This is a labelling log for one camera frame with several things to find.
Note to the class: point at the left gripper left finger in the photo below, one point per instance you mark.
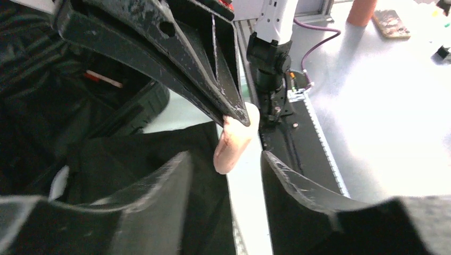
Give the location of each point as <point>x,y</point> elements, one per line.
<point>144,218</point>

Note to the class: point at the white cylindrical tube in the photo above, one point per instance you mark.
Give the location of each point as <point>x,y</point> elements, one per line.
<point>106,79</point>

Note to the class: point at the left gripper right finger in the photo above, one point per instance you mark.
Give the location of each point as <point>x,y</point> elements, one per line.
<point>306,218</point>

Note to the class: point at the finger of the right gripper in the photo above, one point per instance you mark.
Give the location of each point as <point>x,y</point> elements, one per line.
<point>132,33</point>
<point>203,46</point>

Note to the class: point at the red cylindrical tube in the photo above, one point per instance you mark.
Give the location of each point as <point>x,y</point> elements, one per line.
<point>91,77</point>

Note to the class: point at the round wooden brush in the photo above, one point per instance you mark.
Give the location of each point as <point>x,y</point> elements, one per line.
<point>234,139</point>

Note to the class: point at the black ribbed hard-shell suitcase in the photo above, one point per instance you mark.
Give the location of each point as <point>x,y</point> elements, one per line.
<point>47,104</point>

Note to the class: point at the white perforated plastic basket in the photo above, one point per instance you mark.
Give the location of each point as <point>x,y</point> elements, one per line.
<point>60,183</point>

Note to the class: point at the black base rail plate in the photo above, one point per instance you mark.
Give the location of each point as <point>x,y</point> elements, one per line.
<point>290,128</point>

